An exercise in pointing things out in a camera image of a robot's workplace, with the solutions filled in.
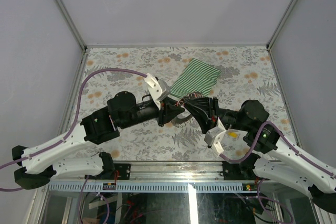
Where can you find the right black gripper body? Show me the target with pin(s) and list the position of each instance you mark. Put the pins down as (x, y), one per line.
(217, 113)

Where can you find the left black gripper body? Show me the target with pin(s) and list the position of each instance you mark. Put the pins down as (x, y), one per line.
(160, 114)

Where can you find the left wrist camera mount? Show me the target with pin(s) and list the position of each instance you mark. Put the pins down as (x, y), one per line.
(158, 89)

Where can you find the yellow key tag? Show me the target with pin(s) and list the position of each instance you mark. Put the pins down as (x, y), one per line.
(233, 134)

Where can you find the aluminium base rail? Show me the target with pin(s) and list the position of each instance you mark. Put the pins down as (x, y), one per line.
(165, 177)

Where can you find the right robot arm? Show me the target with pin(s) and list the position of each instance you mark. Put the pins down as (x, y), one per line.
(271, 155)

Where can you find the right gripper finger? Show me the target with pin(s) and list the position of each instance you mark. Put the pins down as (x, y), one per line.
(202, 100)
(198, 111)

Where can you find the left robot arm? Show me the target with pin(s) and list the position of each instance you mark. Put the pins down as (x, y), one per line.
(41, 164)

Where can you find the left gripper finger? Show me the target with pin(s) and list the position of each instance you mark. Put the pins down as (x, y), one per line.
(170, 112)
(171, 101)

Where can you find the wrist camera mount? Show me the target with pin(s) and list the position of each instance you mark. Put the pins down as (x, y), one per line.
(214, 136)
(158, 89)

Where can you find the green striped cloth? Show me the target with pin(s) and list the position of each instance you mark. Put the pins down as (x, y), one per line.
(196, 77)

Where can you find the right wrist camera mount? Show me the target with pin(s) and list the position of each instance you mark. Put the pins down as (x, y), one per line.
(214, 136)

